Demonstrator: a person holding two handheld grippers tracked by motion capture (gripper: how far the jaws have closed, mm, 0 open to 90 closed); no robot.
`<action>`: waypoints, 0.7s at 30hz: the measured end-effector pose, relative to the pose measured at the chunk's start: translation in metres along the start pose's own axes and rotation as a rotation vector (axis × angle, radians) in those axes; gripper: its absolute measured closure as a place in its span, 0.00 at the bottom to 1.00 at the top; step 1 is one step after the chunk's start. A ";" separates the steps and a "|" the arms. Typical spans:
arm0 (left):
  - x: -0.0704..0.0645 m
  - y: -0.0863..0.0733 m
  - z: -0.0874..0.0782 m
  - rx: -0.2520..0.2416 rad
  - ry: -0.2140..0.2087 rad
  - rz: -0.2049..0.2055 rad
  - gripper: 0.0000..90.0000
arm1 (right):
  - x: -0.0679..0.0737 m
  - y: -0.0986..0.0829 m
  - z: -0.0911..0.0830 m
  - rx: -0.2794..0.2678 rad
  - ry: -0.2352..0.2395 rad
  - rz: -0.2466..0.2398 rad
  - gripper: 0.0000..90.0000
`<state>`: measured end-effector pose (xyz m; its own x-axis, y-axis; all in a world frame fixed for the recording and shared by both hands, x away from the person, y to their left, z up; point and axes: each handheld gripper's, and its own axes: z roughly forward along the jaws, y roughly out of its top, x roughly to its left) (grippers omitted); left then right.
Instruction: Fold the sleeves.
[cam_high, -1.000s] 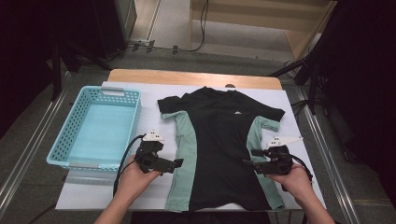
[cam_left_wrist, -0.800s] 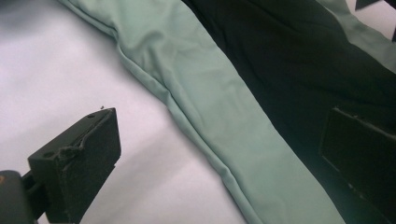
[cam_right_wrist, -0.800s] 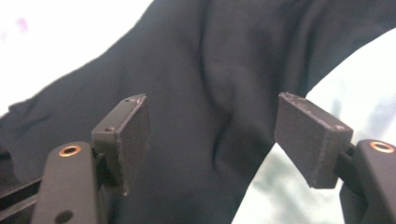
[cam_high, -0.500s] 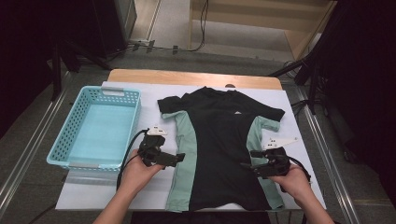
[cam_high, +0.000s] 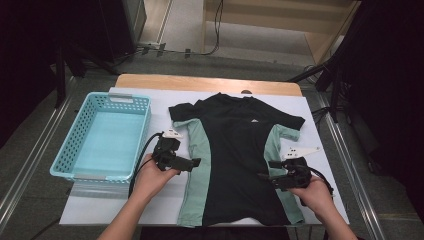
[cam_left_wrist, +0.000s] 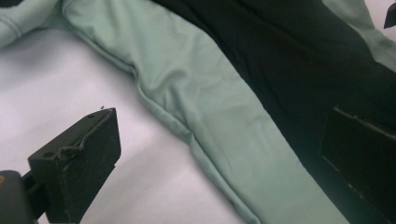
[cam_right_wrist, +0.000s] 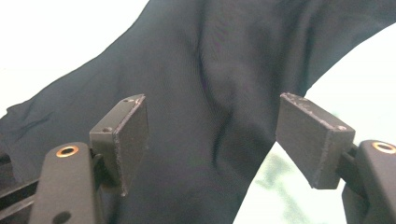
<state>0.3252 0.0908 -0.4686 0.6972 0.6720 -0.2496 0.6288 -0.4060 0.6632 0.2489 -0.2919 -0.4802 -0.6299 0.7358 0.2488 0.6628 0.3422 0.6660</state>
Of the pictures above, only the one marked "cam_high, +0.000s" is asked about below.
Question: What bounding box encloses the person's right hand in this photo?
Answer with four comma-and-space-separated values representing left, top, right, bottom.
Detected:
287, 175, 335, 218

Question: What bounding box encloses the person's left hand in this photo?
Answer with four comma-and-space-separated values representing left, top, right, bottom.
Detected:
131, 153, 181, 205

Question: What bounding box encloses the black metal stand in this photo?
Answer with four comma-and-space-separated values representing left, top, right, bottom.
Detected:
54, 39, 121, 109
288, 54, 351, 124

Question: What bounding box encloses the black and green t-shirt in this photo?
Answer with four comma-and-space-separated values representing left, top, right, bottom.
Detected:
168, 92, 306, 228

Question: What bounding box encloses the black floor cable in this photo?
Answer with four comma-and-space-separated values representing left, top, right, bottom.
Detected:
184, 0, 225, 57

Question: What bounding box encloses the left hand-held gripper cable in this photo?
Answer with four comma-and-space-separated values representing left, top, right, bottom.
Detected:
128, 131, 165, 199

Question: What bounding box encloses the right hand-held gripper cable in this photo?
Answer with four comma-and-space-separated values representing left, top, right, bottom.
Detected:
308, 165, 335, 208

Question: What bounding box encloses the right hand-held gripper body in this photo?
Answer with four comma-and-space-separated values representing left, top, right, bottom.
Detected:
282, 146, 321, 191

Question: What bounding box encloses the light blue plastic basket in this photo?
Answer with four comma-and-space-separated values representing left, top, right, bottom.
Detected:
49, 92, 153, 185

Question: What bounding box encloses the dark curtain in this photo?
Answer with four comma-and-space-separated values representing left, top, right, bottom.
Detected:
339, 0, 424, 221
0, 0, 104, 148

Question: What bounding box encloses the wooden shelf unit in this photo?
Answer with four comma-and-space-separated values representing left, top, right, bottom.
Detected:
201, 0, 363, 66

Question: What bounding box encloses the wooden table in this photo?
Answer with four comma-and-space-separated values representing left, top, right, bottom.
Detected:
114, 73, 303, 98

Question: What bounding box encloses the hand-held gripper cable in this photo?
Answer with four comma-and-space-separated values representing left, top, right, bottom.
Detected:
308, 165, 335, 208
128, 131, 165, 199

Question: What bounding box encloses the dark cabinet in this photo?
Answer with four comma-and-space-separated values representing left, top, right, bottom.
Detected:
98, 0, 148, 64

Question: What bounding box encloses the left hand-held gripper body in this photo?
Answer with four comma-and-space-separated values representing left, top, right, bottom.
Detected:
151, 129, 185, 173

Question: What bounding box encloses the person's dark clothing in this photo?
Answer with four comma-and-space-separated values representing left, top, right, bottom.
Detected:
139, 226, 292, 240

